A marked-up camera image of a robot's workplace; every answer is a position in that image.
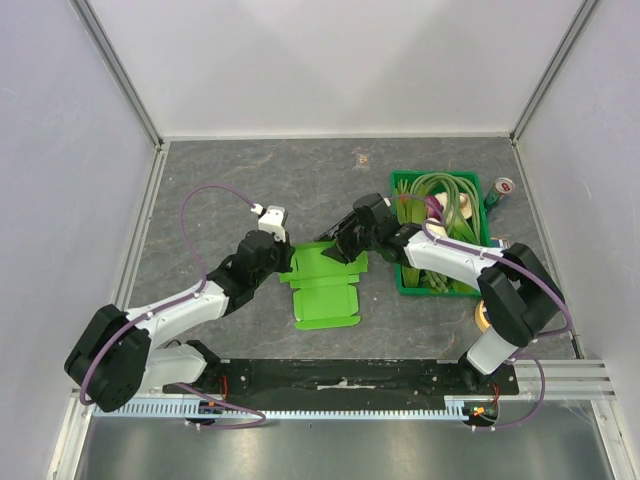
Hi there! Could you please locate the green paper box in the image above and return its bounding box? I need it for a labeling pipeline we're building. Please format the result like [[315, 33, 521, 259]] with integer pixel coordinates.
[[279, 242, 368, 331]]

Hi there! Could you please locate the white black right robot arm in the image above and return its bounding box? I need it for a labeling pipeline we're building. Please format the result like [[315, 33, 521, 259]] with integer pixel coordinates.
[[319, 193, 573, 394]]

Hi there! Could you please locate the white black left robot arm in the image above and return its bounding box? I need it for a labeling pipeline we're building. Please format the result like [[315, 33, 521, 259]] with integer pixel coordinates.
[[64, 230, 294, 412]]

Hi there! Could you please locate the blue small box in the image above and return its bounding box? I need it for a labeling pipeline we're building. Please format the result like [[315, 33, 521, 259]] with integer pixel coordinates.
[[490, 237, 512, 250]]

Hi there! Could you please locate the purple onion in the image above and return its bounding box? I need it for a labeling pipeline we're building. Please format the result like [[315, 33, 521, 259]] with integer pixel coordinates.
[[424, 195, 444, 220]]

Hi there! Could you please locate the white radish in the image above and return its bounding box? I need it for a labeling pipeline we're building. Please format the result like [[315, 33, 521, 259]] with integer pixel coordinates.
[[422, 218, 448, 243]]

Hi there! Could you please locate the green plastic crate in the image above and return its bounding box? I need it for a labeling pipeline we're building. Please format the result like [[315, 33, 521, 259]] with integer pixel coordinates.
[[389, 169, 494, 298]]

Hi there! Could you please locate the green long beans bundle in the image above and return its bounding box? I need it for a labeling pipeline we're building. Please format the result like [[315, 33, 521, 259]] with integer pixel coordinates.
[[399, 172, 487, 294]]

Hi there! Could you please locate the green red drink can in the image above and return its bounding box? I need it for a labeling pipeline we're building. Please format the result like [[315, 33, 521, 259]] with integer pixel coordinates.
[[483, 177, 515, 212]]

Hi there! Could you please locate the yellow masking tape roll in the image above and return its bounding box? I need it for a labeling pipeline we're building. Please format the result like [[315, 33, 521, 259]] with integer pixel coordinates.
[[474, 300, 491, 333]]

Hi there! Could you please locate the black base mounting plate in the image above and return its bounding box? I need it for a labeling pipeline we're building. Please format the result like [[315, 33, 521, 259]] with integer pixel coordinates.
[[192, 359, 519, 411]]

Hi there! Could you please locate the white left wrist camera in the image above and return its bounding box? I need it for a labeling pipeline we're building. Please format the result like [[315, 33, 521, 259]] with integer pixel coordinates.
[[251, 204, 288, 242]]

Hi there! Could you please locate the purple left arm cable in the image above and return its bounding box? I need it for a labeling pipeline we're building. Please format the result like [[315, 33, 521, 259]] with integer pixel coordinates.
[[78, 184, 268, 430]]

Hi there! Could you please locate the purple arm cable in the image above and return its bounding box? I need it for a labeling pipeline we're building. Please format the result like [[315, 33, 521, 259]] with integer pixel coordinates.
[[384, 194, 574, 434], [78, 184, 268, 430]]

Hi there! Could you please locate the light blue cable duct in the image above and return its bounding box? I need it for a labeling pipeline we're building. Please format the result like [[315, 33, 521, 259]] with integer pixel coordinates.
[[92, 396, 472, 421]]

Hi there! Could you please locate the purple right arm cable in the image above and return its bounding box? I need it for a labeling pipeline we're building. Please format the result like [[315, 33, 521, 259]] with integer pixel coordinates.
[[384, 194, 574, 434]]

